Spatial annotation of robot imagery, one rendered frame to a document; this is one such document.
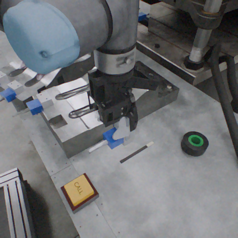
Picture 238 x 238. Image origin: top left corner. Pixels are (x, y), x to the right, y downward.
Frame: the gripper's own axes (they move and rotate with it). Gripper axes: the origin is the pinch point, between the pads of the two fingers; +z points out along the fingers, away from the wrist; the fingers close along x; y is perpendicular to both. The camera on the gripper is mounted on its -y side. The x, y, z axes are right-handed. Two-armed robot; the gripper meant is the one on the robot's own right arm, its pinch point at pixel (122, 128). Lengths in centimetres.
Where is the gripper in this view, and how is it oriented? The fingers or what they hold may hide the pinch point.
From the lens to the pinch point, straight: 53.4
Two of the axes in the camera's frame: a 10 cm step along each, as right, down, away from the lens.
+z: 0.0, 6.7, 7.4
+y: -8.2, 4.3, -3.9
